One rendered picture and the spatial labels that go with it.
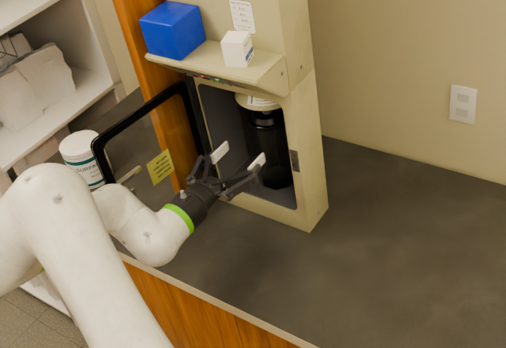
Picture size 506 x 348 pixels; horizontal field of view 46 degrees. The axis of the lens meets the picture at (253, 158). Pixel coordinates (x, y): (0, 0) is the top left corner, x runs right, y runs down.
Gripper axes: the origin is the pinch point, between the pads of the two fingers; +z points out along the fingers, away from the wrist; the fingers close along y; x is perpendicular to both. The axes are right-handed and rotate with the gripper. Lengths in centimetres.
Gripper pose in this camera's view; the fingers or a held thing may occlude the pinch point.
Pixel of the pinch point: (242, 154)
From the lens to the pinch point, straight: 158.6
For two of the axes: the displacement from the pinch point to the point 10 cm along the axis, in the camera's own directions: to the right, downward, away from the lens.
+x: 1.4, 7.6, 6.3
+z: 5.6, -5.9, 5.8
